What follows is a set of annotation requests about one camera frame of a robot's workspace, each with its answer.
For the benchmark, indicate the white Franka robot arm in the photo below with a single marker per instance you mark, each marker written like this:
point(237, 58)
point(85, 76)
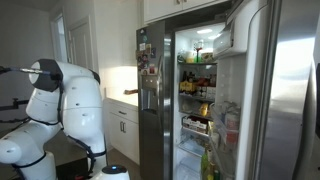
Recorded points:
point(80, 100)

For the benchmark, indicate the yellow box in fridge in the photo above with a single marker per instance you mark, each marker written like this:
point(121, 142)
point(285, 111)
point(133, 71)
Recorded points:
point(187, 87)

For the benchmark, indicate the fridge magnet photo cluster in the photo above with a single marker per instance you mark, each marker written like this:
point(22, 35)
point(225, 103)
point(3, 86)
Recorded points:
point(144, 56)

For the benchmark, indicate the stainless steel fridge body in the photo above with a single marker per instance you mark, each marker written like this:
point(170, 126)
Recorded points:
point(151, 133)

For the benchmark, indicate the white room door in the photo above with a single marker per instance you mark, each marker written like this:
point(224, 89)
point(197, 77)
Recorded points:
point(81, 43)

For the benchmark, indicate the open fridge door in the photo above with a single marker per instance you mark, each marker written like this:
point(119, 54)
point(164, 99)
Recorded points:
point(286, 100)

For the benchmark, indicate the brown wooden counter object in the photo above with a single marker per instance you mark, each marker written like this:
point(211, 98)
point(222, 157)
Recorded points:
point(130, 91)

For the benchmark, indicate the yellow food item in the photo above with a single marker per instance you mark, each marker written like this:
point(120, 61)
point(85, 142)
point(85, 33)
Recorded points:
point(204, 109)

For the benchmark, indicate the red and white carton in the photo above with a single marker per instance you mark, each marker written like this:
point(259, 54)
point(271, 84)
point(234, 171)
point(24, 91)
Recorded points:
point(195, 125)

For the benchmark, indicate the white lower kitchen cabinet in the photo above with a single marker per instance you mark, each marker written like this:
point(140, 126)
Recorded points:
point(128, 143)

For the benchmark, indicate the white kitchen cabinet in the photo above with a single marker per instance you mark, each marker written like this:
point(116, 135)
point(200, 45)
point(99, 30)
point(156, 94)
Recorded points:
point(160, 8)
point(128, 143)

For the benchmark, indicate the red label container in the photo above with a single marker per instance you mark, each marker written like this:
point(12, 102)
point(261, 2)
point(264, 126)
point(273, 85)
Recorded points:
point(232, 128)

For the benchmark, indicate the white upper kitchen cabinet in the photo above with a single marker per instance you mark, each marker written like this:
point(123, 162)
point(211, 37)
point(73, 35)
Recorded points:
point(160, 8)

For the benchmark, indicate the green bottle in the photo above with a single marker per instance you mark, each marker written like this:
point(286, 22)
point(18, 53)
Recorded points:
point(204, 165)

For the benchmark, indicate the black box with red mark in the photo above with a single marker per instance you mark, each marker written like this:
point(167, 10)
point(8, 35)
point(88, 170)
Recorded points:
point(71, 168)

